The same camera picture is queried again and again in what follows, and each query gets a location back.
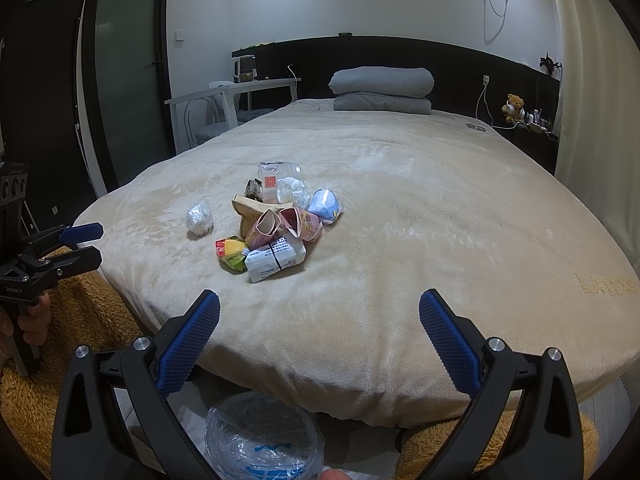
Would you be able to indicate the dark glass door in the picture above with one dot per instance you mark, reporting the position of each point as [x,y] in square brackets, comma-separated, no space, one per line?
[124,70]

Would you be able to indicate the white chair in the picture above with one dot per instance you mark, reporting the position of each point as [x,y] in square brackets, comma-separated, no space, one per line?
[204,118]

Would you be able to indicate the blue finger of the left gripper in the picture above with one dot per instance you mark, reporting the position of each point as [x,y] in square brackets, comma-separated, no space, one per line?
[74,235]
[66,263]

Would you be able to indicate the upper grey pillow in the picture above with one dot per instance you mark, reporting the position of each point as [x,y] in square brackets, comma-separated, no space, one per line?
[409,82]

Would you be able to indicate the yellow green snack wrapper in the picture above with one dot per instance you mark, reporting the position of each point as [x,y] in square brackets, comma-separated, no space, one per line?
[232,252]

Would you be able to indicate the brown chocolate wrapper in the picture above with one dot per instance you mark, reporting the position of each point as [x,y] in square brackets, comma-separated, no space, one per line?
[253,190]

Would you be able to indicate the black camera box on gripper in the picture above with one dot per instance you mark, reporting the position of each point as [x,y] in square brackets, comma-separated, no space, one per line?
[13,192]

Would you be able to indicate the brown teddy bear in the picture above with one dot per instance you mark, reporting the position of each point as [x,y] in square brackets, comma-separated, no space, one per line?
[513,110]

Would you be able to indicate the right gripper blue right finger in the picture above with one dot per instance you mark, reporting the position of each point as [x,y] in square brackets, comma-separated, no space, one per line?
[456,341]

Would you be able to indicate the beige paper bag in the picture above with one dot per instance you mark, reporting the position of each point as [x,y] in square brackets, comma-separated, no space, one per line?
[250,210]

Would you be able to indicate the black headboard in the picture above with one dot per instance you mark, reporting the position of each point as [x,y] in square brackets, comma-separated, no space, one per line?
[467,82]

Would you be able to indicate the clear bag of white tissue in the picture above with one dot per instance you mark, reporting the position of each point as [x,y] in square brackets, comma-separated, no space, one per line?
[293,190]

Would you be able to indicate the beige plush bed blanket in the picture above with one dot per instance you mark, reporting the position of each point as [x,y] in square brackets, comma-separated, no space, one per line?
[435,201]

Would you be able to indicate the lower grey pillow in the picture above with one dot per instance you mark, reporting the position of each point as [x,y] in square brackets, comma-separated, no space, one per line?
[376,101]

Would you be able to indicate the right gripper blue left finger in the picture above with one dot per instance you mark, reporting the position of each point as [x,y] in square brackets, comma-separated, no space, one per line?
[181,340]

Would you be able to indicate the black wardrobe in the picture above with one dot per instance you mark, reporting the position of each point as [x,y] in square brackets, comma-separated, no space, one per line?
[39,112]

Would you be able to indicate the person's left hand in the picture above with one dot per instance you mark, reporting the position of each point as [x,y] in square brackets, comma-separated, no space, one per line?
[34,322]

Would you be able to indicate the brown fuzzy blanket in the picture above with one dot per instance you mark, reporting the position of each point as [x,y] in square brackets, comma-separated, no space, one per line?
[87,310]

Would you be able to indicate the grey pillow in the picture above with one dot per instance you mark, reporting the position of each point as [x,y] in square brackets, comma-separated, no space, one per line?
[376,101]
[409,82]

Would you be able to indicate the white desk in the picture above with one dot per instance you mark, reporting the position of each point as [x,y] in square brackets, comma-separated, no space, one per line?
[184,139]

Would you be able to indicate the pink snack carton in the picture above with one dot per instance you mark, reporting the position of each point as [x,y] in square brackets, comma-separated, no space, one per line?
[300,223]

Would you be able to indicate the white plastic bag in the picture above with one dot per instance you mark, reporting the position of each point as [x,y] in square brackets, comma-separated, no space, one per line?
[199,218]

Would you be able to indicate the blue face mask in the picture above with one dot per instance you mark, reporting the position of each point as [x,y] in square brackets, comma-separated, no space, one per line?
[325,205]

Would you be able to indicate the pink cylindrical snack pack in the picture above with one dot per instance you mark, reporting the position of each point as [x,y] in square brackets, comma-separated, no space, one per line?
[267,227]

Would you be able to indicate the clear plastic zip bag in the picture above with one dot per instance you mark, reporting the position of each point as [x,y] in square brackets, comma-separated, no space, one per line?
[269,173]

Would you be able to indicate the cream curtain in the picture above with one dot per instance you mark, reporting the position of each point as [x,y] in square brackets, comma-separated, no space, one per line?
[598,120]

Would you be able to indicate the white printed paper package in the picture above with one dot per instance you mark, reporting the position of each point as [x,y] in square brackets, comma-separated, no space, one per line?
[278,255]

